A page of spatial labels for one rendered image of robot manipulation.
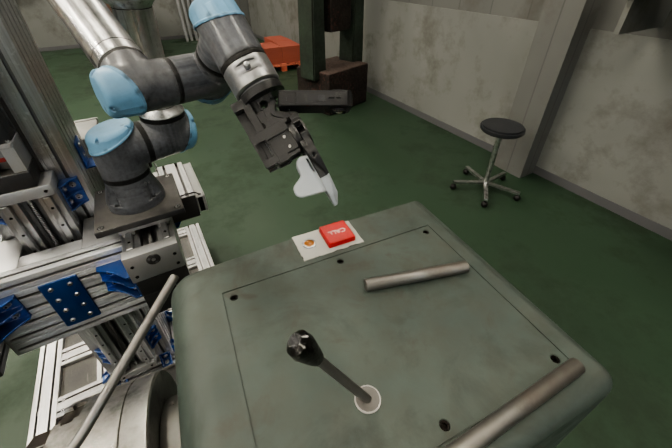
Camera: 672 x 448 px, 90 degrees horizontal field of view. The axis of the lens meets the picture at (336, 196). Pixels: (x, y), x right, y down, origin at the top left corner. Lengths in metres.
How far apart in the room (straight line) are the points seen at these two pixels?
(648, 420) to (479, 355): 1.80
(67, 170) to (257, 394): 0.92
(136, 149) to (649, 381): 2.49
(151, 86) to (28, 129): 0.65
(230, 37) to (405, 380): 0.55
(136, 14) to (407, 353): 0.88
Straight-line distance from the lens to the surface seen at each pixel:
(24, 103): 1.18
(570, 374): 0.61
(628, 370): 2.47
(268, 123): 0.53
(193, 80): 0.62
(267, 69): 0.54
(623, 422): 2.28
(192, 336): 0.62
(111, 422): 0.62
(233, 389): 0.55
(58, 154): 1.23
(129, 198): 1.07
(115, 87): 0.59
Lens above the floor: 1.74
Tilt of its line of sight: 35 degrees down
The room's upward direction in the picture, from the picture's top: straight up
